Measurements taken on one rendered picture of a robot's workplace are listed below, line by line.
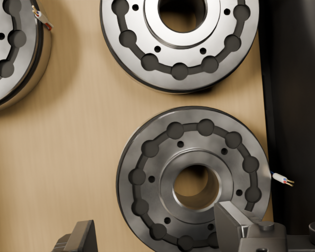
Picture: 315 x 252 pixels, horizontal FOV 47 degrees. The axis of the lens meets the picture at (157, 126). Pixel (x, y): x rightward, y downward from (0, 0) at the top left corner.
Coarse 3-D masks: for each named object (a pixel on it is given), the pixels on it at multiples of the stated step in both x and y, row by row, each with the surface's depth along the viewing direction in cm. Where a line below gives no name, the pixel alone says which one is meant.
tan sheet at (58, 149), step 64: (64, 0) 25; (64, 64) 25; (256, 64) 26; (0, 128) 25; (64, 128) 26; (128, 128) 26; (256, 128) 27; (0, 192) 26; (64, 192) 26; (192, 192) 27
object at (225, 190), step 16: (176, 160) 23; (192, 160) 23; (208, 160) 23; (160, 176) 23; (176, 176) 23; (224, 176) 23; (160, 192) 23; (224, 192) 23; (176, 208) 23; (192, 208) 23; (208, 208) 23
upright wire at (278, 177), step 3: (270, 171) 25; (273, 174) 24; (276, 174) 24; (279, 174) 23; (273, 177) 24; (276, 177) 23; (279, 177) 23; (282, 177) 23; (285, 177) 23; (279, 180) 23; (282, 180) 23; (285, 180) 22; (288, 180) 22; (288, 183) 22
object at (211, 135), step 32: (160, 128) 23; (192, 128) 23; (224, 128) 23; (128, 160) 23; (160, 160) 23; (224, 160) 23; (256, 160) 24; (128, 192) 23; (256, 192) 24; (128, 224) 23; (160, 224) 24; (192, 224) 23
